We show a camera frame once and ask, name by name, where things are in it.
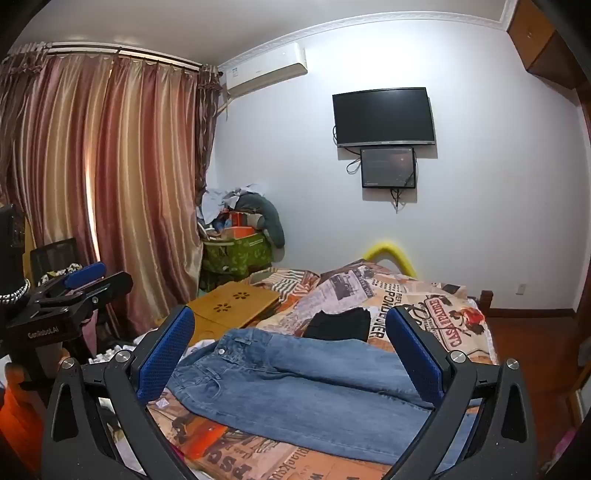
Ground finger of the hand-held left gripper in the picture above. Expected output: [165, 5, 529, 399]
[30, 271, 134, 315]
[44, 262, 108, 292]

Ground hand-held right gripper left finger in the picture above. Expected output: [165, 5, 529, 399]
[42, 305, 199, 480]

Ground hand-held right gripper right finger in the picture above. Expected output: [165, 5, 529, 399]
[385, 305, 539, 480]

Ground blue denim pants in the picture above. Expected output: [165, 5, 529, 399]
[164, 328, 481, 467]

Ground black chair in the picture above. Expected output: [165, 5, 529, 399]
[30, 237, 80, 283]

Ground printed newspaper pattern blanket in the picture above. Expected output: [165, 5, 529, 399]
[106, 261, 499, 480]

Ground wooden lap desk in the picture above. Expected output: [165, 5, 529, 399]
[185, 282, 281, 340]

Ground black folded garment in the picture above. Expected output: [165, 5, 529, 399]
[302, 308, 372, 343]

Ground striped pink gold curtain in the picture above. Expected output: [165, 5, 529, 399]
[0, 44, 219, 342]

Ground person's orange garment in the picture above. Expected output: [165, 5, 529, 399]
[0, 362, 45, 467]

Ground yellow foam tube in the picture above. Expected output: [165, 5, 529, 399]
[365, 239, 419, 280]

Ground green patterned storage box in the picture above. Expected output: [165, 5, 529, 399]
[201, 230, 273, 291]

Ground pile of clothes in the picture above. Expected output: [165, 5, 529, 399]
[196, 184, 269, 232]

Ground orange box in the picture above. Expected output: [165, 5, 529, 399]
[225, 211, 260, 230]

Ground white air conditioner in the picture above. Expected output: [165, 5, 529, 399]
[218, 42, 308, 99]

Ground wooden overhead cabinet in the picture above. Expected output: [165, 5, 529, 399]
[506, 0, 585, 90]

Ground wooden bed post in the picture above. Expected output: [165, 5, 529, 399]
[467, 290, 494, 319]

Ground small black wall monitor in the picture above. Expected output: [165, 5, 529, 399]
[360, 146, 417, 190]

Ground curtain rail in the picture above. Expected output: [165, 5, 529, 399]
[9, 41, 223, 75]

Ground large black wall television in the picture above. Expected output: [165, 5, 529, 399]
[332, 87, 437, 148]

